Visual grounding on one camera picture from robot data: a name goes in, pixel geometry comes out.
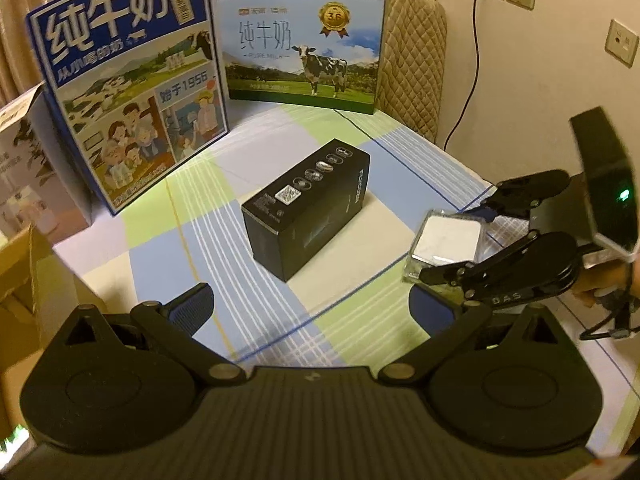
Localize white pad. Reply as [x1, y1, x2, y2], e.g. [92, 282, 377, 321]
[402, 209, 487, 283]

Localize person right hand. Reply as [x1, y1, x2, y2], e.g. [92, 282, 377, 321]
[572, 261, 632, 307]

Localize checked blue green tablecloth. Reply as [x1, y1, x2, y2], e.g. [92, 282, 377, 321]
[52, 102, 640, 453]

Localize brown cardboard box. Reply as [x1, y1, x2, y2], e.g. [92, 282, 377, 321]
[0, 226, 107, 439]

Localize black product box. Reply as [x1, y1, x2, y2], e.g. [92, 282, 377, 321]
[241, 139, 370, 282]

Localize quilted beige chair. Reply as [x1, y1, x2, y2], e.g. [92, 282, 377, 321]
[376, 0, 447, 142]

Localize white appliance box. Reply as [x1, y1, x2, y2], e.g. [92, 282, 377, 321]
[0, 84, 92, 244]

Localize blue cartoon milk carton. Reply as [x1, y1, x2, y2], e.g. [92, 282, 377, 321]
[26, 0, 229, 214]

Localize green cow milk carton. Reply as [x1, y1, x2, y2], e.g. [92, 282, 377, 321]
[215, 0, 385, 114]

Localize black wall power cable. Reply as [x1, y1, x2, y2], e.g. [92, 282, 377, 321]
[441, 0, 501, 154]

